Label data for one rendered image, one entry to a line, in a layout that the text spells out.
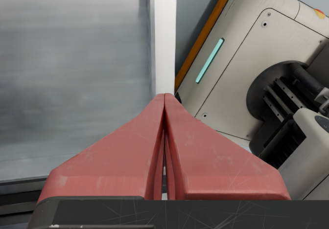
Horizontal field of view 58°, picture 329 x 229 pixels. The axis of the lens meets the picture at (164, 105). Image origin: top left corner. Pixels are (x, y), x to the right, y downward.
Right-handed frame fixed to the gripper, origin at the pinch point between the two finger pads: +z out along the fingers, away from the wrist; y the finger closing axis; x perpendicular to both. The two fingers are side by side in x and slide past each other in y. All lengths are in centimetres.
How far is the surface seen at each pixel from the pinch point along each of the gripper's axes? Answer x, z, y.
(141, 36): 4.8, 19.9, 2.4
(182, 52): 50, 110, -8
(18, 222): 28.7, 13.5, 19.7
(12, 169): 20.2, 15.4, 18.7
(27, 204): 26.9, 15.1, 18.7
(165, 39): 5.3, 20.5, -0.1
